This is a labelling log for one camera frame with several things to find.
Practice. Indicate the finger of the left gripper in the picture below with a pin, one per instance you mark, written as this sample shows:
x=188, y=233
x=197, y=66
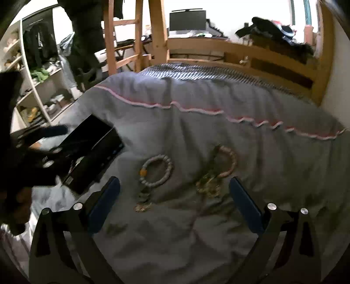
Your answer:
x=60, y=160
x=30, y=135

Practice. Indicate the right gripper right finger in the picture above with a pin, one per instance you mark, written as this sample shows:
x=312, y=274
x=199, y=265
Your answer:
x=299, y=258

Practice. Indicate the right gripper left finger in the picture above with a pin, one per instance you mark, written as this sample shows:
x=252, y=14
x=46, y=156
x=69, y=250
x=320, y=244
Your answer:
x=50, y=259

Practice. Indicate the black jewelry box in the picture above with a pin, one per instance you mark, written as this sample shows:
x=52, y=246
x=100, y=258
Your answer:
x=94, y=138

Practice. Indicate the green folded cloth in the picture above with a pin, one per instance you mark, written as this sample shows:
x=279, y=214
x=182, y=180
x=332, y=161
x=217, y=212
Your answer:
x=40, y=75

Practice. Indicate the black office chair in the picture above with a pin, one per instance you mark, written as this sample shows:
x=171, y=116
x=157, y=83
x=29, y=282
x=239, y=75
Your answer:
x=91, y=73

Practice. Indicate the small gold charm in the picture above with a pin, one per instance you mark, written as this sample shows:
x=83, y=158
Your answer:
x=142, y=207

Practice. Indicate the white shelving unit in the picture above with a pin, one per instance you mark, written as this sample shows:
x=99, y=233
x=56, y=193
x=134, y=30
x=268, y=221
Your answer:
x=38, y=103

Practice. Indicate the hanging dark clothes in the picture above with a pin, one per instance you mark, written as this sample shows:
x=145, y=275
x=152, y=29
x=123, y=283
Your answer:
x=39, y=45

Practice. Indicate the grey duvet with red trim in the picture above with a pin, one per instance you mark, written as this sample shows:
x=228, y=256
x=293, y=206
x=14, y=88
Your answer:
x=289, y=152

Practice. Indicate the wooden ladder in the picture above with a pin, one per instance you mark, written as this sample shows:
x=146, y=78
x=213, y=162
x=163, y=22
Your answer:
x=117, y=30

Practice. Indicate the checkered bed sheet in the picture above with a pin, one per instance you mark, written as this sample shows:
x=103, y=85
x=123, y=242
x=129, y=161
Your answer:
x=183, y=71

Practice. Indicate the black computer monitor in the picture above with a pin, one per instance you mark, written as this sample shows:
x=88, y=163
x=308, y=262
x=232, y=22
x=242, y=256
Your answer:
x=187, y=19

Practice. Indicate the dark clothes pile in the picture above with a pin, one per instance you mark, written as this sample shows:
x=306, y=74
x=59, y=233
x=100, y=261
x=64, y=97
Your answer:
x=276, y=37

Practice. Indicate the wooden bed frame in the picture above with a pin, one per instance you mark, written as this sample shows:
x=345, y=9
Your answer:
x=304, y=79

